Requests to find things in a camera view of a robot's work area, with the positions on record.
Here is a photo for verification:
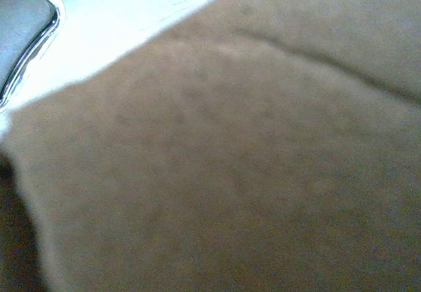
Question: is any brown cardboard paper box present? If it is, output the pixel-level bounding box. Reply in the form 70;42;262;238
0;0;421;292

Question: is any black case with chrome latches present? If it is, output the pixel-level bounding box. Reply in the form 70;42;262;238
0;0;66;109

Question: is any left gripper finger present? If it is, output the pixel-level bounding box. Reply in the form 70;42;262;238
0;149;45;292

